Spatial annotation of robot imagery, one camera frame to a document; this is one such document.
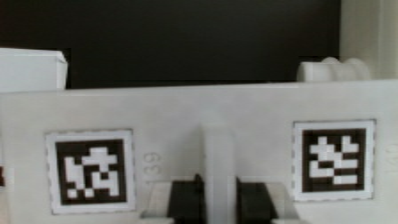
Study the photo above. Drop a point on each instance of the white cabinet top block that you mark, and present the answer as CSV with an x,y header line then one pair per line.
x,y
33,70

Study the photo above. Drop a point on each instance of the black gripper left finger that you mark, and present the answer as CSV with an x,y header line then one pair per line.
x,y
177,203

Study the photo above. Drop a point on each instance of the small white cabinet panel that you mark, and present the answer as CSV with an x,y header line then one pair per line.
x,y
98,141

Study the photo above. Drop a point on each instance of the white cabinet body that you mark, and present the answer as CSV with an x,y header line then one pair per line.
x,y
367,61

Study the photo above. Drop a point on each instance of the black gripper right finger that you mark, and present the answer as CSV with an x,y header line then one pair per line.
x,y
264,204

